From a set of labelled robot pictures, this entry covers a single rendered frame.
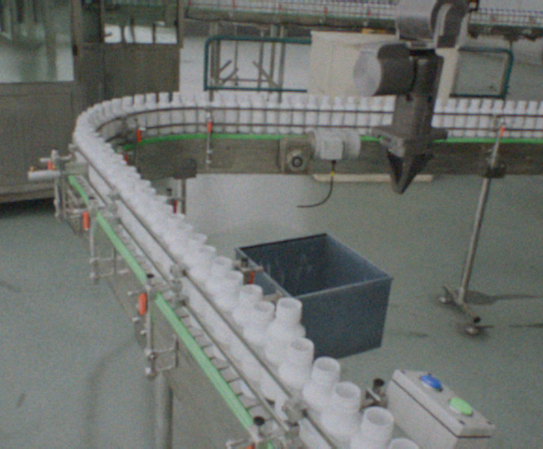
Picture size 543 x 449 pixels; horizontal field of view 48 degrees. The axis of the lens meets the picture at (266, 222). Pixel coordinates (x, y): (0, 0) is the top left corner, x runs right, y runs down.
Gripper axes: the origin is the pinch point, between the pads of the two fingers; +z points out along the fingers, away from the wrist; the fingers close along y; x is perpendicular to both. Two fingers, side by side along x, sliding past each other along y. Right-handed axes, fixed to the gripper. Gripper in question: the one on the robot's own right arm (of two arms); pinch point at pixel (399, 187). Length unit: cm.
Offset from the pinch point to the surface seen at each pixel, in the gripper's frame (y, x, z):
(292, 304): 14.7, -4.5, 18.9
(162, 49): -214, -509, 74
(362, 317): -36, -35, 55
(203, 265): 15.2, -31.1, 25.0
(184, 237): 13, -42, 24
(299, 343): 17.0, 0.9, 22.1
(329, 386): 18.5, 9.8, 23.2
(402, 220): -267, -217, 148
